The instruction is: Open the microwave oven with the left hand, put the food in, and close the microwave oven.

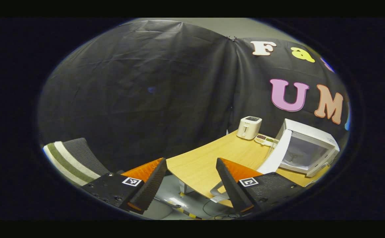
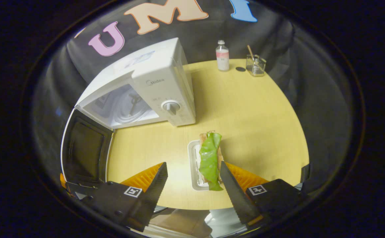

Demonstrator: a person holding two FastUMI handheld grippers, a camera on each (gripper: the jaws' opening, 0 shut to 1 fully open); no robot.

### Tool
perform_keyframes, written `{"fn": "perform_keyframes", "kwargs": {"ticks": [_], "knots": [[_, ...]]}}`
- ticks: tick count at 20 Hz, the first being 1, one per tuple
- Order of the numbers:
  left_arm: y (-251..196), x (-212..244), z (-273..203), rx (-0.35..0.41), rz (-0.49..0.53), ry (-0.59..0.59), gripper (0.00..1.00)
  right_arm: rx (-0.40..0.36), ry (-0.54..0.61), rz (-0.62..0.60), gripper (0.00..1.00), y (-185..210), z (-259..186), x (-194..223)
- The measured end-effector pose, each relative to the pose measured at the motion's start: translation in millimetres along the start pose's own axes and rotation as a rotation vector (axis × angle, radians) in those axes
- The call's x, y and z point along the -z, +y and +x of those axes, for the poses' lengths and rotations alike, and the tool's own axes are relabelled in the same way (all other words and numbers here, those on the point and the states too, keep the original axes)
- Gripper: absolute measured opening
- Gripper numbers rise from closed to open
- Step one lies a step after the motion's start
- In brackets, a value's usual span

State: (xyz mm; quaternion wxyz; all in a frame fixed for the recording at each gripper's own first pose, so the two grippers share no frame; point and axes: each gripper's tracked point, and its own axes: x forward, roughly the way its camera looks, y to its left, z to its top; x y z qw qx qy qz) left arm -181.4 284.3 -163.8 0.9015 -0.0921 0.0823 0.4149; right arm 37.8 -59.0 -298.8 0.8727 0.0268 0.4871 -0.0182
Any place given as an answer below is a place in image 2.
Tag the white rounded object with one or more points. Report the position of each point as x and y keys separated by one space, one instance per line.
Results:
x=227 y=223

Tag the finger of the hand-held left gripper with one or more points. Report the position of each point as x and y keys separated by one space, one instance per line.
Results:
x=62 y=181

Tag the lettuce sandwich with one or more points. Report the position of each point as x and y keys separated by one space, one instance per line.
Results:
x=209 y=158

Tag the brown cloth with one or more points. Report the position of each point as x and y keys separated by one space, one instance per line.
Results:
x=182 y=221

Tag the white microwave oven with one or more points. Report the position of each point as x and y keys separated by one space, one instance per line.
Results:
x=159 y=72

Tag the small clear bottle pink label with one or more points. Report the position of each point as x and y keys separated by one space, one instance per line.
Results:
x=222 y=59

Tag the white plastic food tray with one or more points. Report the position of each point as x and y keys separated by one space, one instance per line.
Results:
x=194 y=165

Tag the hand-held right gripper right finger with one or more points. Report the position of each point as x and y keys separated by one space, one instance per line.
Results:
x=235 y=195

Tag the small black round cap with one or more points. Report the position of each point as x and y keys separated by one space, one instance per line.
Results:
x=240 y=69

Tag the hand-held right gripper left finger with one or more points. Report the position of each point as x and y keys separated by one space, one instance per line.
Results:
x=154 y=191

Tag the wooden stick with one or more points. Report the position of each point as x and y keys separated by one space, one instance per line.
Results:
x=250 y=51

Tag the clear glass cup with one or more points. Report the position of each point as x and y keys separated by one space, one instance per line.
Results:
x=256 y=67

